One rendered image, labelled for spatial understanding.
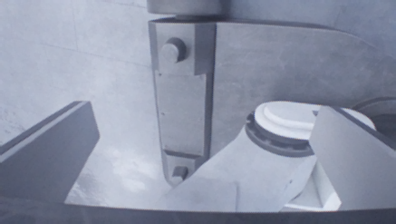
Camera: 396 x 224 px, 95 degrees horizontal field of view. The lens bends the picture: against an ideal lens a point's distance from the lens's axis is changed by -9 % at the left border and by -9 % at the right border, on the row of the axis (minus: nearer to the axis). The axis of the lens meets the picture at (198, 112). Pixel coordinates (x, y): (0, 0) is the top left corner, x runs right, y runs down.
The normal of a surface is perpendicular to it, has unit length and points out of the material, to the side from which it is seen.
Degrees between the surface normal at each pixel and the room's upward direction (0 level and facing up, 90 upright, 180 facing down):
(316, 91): 0
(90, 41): 0
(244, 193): 90
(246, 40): 0
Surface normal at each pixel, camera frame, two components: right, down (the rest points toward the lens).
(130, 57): -0.22, 0.48
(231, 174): 0.01, -0.87
